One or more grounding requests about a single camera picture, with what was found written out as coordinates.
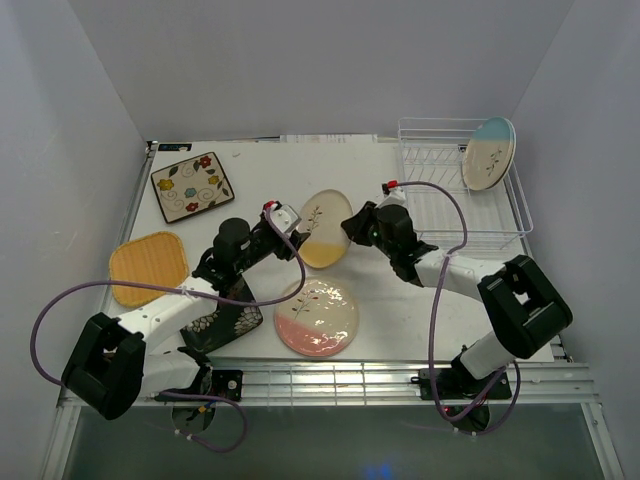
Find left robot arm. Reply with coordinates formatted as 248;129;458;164
61;203;308;420

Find cream and blue round plate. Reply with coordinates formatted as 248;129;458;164
461;117;517;191

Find black floral square plate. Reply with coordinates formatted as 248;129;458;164
180;304;263;354

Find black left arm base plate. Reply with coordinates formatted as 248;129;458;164
199;370;244;402

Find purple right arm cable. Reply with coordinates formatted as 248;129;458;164
399;180;522;437

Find aluminium table frame rail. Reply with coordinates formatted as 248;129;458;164
57;362;601;409

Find cream and pink round plate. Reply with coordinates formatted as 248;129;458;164
274;276;360;358

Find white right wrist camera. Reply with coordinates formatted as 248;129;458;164
378;180;406;208

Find green red rimmed white plate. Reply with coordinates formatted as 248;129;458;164
486;170;509;190

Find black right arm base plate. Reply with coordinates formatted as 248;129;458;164
410;368;520;436

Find cream and yellow round plate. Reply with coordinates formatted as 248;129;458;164
298;189;353;269

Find square floral cream plate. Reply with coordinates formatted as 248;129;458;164
150;152;235;224

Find white wire dish rack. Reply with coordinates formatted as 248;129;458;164
398;117;534;256

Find yellow woven square mat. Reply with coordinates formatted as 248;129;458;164
109;231;189;288

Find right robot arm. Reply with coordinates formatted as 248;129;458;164
341;202;573;398

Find papers at table back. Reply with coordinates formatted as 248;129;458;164
279;134;378;144

